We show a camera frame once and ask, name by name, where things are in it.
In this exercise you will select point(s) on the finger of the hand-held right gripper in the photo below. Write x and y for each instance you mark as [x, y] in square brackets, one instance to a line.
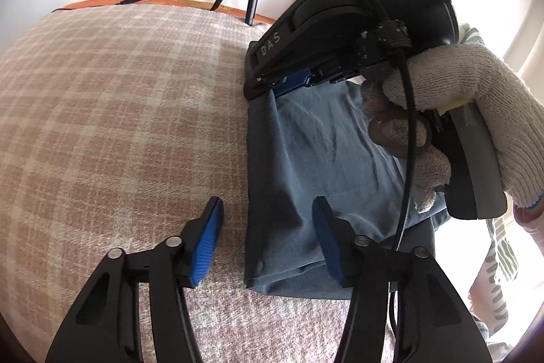
[293, 81]

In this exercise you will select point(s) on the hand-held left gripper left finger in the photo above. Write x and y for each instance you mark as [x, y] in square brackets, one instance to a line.
[208, 244]

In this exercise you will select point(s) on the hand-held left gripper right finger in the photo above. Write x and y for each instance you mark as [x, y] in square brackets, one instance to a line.
[329, 244]

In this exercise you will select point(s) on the dark grey pants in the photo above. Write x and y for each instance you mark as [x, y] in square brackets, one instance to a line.
[306, 159]

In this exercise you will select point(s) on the person's right forearm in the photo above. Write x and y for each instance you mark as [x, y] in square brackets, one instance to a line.
[531, 216]

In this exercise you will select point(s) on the person's right hand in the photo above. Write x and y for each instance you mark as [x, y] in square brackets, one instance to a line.
[488, 91]

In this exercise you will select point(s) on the plaid pink blanket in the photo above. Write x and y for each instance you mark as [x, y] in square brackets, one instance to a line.
[106, 112]

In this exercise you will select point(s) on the green patterned white pillow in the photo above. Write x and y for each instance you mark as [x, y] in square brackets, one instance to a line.
[501, 261]

